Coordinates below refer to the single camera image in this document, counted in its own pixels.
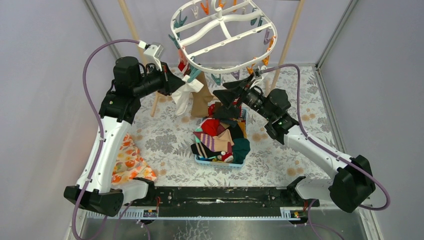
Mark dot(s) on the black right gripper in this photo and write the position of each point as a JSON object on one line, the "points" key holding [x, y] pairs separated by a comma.
{"points": [[236, 89]]}

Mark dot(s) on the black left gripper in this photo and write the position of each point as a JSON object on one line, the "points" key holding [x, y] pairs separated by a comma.
{"points": [[166, 78]]}

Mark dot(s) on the tan brown sock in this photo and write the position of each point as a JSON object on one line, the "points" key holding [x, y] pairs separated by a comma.
{"points": [[201, 99]]}

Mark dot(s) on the purple striped sock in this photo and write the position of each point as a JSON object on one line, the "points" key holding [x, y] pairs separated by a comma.
{"points": [[206, 140]]}

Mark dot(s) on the white oval clip hanger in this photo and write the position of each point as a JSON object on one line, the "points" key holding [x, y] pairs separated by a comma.
{"points": [[225, 36]]}

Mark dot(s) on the red white striped sock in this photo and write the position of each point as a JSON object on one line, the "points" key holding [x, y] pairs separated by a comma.
{"points": [[183, 65]]}

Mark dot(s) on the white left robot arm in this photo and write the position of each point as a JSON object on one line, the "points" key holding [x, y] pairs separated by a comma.
{"points": [[132, 81]]}

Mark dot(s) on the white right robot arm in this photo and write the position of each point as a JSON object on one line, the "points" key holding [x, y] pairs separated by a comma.
{"points": [[349, 183]]}

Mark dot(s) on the black sock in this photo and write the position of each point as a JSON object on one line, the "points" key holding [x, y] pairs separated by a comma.
{"points": [[222, 112]]}

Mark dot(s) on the teal clothes peg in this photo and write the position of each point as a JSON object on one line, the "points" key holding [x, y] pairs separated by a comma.
{"points": [[216, 78]]}

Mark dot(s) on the dark teal sock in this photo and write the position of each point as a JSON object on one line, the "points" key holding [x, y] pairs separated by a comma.
{"points": [[240, 150]]}

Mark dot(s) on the blue plastic sock basket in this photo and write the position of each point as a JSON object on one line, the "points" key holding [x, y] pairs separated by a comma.
{"points": [[218, 164]]}

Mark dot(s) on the floral patterned table mat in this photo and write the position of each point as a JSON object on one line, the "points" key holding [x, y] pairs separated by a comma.
{"points": [[164, 140]]}

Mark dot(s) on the orange floral cloth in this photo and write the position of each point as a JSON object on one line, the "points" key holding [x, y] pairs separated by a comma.
{"points": [[129, 164]]}

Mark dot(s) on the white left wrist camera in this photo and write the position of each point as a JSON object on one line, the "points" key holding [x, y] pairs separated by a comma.
{"points": [[152, 53]]}

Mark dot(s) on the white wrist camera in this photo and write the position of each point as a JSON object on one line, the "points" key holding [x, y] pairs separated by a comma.
{"points": [[152, 53], [259, 74]]}

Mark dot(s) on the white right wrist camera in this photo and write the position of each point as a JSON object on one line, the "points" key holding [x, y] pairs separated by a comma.
{"points": [[259, 74]]}

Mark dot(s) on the wooden drying rack frame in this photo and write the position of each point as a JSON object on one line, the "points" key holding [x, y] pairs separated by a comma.
{"points": [[212, 49]]}

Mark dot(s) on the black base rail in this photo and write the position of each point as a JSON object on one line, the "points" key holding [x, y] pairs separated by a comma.
{"points": [[226, 202]]}

